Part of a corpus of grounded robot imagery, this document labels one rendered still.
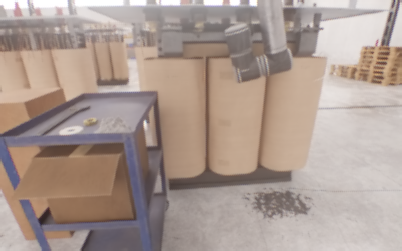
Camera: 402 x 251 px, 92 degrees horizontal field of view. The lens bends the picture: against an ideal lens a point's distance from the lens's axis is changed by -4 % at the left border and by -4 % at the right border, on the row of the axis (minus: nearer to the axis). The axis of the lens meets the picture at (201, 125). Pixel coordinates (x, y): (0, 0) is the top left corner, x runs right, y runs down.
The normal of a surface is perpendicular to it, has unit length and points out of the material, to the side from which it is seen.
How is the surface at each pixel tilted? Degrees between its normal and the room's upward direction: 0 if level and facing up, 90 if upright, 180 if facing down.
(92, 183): 26
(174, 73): 90
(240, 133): 90
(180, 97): 90
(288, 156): 90
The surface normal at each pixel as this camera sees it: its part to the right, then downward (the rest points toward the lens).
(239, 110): 0.09, 0.36
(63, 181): 0.03, -0.67
